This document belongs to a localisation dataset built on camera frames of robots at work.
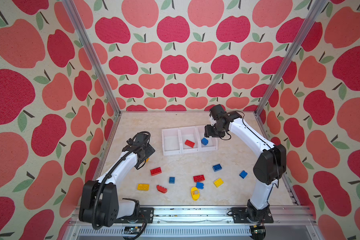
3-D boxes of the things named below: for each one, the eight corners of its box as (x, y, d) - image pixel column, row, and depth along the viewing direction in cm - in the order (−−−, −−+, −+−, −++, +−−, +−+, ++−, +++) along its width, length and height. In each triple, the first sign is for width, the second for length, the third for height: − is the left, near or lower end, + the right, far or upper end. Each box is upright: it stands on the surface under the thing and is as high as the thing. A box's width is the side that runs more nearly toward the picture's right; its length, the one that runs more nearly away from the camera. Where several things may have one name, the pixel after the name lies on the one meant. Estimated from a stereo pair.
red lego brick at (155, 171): (151, 176, 90) (150, 173, 87) (151, 170, 92) (150, 168, 89) (162, 174, 90) (161, 171, 87) (161, 169, 92) (160, 166, 89)
